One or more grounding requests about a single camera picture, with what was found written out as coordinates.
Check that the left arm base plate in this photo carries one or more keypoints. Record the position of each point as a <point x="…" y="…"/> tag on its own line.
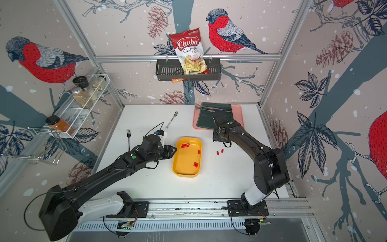
<point x="133" y="210"/>

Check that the orange spice jar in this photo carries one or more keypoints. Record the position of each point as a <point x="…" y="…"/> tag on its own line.
<point x="58" y="124"/>

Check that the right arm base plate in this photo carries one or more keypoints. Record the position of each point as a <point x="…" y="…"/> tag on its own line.
<point x="239" y="208"/>

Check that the black wall basket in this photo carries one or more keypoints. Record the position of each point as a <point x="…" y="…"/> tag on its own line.
<point x="168" y="70"/>

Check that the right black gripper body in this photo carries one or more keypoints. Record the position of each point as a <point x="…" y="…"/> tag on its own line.
<point x="216" y="136"/>

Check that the chrome wire holder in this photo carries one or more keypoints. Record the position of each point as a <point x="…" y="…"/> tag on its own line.
<point x="34" y="145"/>

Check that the black lid spice jar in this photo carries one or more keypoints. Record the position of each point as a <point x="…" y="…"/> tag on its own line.
<point x="82" y="82"/>

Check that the silver fork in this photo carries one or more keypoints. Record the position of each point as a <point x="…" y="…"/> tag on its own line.
<point x="174" y="116"/>

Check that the small snack packet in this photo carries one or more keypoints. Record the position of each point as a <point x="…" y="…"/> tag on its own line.
<point x="177" y="80"/>

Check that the red cassava chips bag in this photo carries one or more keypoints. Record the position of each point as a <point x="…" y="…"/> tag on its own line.
<point x="189" y="50"/>

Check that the iridescent metal spoon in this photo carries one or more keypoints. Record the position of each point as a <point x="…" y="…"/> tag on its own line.
<point x="220" y="109"/>

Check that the silver lid spice jar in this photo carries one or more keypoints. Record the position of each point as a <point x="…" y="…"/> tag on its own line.
<point x="82" y="98"/>

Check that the dark green cloth napkin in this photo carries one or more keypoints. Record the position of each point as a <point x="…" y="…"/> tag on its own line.
<point x="205" y="119"/>

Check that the yellow plastic storage box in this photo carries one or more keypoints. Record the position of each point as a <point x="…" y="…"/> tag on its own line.
<point x="184" y="158"/>

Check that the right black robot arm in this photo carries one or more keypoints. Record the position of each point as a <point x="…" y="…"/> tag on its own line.
<point x="270" y="169"/>

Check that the black fork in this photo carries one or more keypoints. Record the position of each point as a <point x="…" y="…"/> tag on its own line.
<point x="128" y="137"/>

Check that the clear spice jar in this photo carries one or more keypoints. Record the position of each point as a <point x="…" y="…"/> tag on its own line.
<point x="99" y="83"/>

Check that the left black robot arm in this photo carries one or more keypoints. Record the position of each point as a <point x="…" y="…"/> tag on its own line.
<point x="63" y="209"/>

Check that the white wire spice rack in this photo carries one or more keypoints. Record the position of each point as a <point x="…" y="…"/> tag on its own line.
<point x="75" y="115"/>

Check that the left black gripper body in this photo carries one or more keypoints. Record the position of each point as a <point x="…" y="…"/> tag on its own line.
<point x="162" y="154"/>

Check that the pink plastic tray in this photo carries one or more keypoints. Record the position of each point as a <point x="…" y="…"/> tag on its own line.
<point x="237" y="114"/>

